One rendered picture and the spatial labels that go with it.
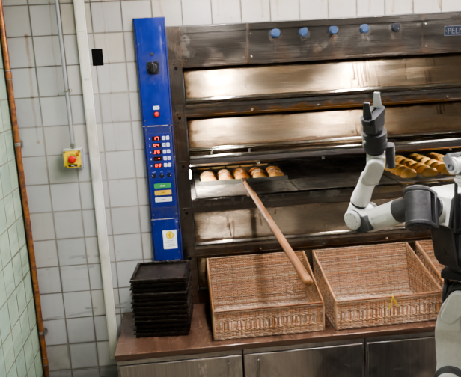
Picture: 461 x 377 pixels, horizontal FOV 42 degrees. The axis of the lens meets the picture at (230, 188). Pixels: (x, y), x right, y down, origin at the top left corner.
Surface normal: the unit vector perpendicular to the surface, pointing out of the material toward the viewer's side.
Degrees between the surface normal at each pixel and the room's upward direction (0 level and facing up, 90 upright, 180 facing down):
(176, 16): 90
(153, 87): 90
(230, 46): 92
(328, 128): 70
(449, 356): 90
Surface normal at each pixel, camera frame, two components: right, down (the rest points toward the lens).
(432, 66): 0.07, -0.15
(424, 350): 0.09, 0.20
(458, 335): -0.42, 0.58
